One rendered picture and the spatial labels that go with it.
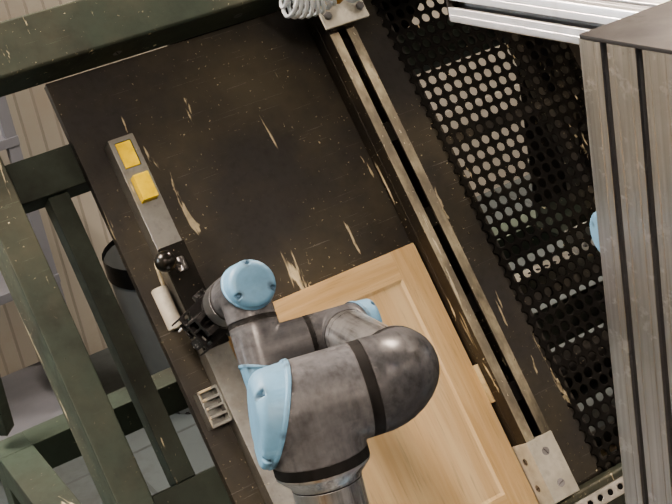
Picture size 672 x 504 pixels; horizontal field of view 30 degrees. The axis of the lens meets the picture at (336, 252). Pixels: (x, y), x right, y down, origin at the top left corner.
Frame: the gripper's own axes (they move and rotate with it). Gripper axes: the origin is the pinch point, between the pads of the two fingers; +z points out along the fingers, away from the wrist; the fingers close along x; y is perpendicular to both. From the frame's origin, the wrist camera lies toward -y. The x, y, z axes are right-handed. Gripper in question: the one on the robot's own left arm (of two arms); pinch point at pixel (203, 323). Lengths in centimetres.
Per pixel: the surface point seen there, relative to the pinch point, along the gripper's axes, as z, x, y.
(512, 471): 10, 61, -28
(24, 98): 265, -107, -101
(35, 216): 215, -62, -56
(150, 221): 8.3, -19.6, -8.9
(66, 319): 7.3, -16.5, 14.8
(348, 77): 6, -15, -58
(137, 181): 6.3, -26.3, -11.6
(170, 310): 9.2, -5.5, -0.3
